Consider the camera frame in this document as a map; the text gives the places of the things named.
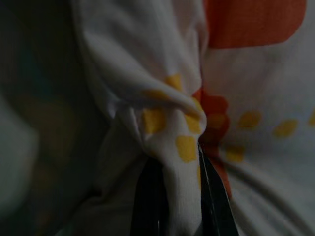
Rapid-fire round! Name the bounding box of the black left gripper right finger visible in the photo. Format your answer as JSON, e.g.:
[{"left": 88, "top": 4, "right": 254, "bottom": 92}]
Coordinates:
[{"left": 198, "top": 142, "right": 243, "bottom": 236}]

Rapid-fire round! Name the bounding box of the pink pillow with orange spots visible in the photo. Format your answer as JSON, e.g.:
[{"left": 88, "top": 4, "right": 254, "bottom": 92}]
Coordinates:
[{"left": 71, "top": 0, "right": 315, "bottom": 236}]

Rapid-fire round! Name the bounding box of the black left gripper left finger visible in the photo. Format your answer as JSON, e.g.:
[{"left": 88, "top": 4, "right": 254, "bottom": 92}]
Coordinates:
[{"left": 130, "top": 157, "right": 173, "bottom": 236}]

